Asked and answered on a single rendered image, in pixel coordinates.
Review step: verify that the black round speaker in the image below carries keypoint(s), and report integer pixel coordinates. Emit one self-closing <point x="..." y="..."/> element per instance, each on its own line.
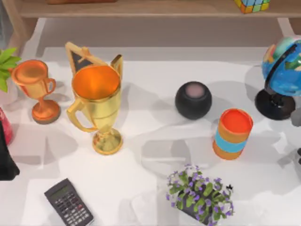
<point x="193" y="101"/>

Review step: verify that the large gold trophy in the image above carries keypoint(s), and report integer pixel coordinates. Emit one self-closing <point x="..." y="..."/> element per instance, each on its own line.
<point x="101" y="110"/>

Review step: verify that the orange and blue can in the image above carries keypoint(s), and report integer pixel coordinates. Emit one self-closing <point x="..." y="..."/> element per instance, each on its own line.
<point x="232" y="136"/>

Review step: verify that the framed blackboard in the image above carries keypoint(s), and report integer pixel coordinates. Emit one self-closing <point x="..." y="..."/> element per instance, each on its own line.
<point x="76" y="58"/>

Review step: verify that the purple flower pot plant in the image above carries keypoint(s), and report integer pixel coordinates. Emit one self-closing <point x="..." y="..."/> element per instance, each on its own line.
<point x="200" y="195"/>

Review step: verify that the wooden shelf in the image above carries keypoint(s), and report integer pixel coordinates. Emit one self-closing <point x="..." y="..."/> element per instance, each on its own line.
<point x="141" y="9"/>

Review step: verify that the small bronze trophy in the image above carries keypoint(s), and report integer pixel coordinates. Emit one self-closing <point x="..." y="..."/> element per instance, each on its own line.
<point x="35" y="80"/>

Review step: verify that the black calculator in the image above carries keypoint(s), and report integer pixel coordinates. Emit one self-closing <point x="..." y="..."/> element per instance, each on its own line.
<point x="68" y="204"/>

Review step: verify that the blue globe on black stand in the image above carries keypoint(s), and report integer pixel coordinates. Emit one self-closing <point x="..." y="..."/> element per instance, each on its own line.
<point x="282" y="70"/>

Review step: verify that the red can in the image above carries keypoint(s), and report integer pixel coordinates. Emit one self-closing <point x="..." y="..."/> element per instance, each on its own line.
<point x="5" y="127"/>

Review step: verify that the colourful puzzle cube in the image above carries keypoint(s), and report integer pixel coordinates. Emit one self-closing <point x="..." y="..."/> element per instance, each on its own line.
<point x="251" y="5"/>

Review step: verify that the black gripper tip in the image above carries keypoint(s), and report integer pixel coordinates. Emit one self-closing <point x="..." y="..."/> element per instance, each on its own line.
<point x="5" y="160"/>

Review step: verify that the green leafy plant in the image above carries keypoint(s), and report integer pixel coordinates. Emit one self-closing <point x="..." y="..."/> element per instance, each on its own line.
<point x="5" y="66"/>

